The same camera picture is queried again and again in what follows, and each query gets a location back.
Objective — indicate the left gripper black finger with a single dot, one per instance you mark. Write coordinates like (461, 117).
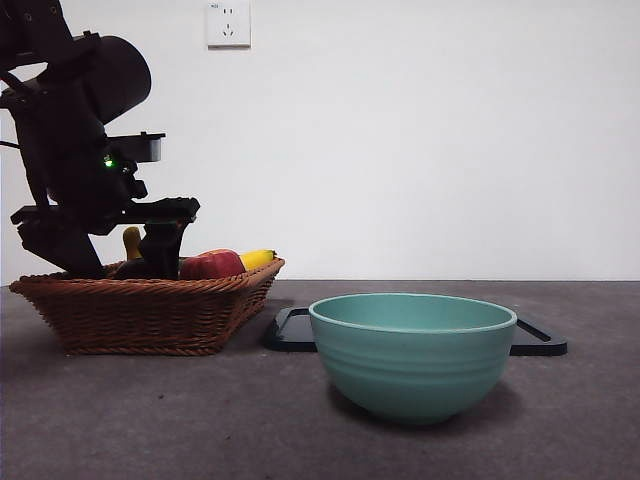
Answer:
(65, 250)
(161, 250)

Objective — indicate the dark purple plum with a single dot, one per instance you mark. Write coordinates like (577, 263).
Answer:
(127, 270)

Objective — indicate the teal ceramic bowl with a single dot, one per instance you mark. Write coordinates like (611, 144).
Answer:
(412, 365)

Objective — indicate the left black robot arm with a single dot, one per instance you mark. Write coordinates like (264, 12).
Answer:
(55, 150)

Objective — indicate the red apple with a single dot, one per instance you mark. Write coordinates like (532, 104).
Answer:
(212, 265)

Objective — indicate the brown wicker basket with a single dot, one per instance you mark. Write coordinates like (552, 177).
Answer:
(145, 315)

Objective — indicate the yellow banana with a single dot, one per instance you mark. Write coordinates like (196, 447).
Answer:
(257, 259)

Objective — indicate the dark rectangular tray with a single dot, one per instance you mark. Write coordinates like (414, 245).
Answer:
(290, 330)

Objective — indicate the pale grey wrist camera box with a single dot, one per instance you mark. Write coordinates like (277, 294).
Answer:
(150, 147)

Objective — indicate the white wall socket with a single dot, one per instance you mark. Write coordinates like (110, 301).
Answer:
(229, 24)

